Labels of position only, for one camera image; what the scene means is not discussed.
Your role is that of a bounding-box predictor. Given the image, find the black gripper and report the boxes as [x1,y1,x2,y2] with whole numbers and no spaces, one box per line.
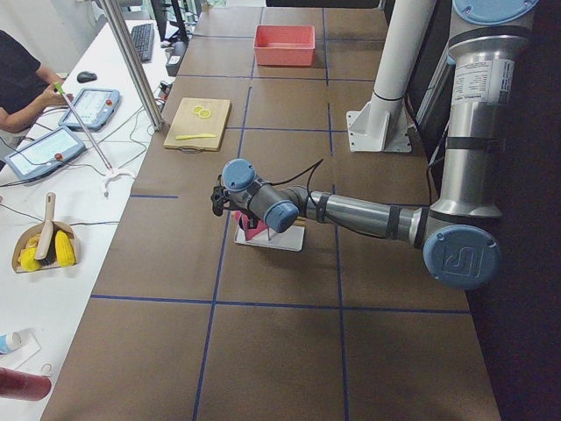
[210,175,249,217]

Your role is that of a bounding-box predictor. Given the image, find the pink and grey cloth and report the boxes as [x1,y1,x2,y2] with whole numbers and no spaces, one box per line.
[233,210,268,241]

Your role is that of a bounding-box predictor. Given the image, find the white rack tray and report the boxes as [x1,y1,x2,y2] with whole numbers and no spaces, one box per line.
[234,214,305,252]

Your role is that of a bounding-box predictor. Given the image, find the bamboo cutting board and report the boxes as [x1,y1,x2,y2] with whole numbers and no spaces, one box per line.
[163,97,231,152]

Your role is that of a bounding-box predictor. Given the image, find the yellow plastic knife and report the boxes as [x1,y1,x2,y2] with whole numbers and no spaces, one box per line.
[175,133,216,140]

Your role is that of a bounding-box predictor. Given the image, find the long reacher grabber tool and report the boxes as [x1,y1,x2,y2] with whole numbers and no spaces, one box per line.
[54,82,136,198]

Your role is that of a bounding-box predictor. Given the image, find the pink plastic bin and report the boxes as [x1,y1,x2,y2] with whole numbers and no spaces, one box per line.
[253,25,316,67]

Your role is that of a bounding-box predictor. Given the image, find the black device box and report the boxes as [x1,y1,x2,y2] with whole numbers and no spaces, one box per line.
[166,41,188,76]

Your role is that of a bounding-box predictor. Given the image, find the white mounting column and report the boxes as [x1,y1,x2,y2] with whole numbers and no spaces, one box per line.
[346,0,437,153]

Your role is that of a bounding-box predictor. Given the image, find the far teach pendant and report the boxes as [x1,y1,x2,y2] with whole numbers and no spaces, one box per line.
[73,88,121,132]

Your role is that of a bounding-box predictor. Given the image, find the teach pendant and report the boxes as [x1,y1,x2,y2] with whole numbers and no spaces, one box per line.
[5,127,86,181]
[73,88,121,132]

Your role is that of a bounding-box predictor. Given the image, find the yellow toy corn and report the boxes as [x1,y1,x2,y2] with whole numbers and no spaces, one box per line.
[54,230,76,267]

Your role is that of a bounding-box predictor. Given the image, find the black keyboard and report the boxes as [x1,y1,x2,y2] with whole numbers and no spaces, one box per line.
[131,24,154,63]

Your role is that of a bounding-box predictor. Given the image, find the near teach pendant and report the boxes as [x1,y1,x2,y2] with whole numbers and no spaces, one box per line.
[5,127,86,181]

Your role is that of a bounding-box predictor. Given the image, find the black computer mouse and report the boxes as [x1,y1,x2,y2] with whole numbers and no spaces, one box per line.
[76,71,97,83]

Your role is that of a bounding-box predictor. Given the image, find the beige hand brush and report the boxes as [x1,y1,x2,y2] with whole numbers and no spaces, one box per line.
[35,192,56,267]

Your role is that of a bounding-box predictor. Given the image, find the yellow toy banana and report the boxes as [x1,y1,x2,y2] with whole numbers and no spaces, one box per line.
[18,233,41,272]

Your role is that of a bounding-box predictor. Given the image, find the beige dustpan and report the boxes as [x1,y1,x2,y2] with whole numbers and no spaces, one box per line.
[11,221,79,273]

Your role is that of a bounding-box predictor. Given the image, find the seated person in black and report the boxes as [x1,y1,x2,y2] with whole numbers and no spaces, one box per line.
[1,31,67,133]

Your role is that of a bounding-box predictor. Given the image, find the white paper sheet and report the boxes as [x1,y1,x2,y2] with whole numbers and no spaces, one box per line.
[1,329,41,369]

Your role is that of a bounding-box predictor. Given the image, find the white and blue tube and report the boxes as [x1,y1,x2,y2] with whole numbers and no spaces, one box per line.
[0,332,23,356]

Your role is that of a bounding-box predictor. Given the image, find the red cylinder bottle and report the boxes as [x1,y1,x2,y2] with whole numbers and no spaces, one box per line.
[0,367,52,401]

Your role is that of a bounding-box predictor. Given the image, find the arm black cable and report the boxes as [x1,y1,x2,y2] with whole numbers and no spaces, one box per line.
[266,158,328,220]

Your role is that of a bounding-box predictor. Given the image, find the aluminium frame post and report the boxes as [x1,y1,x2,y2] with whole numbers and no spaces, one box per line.
[99,0,164,132]

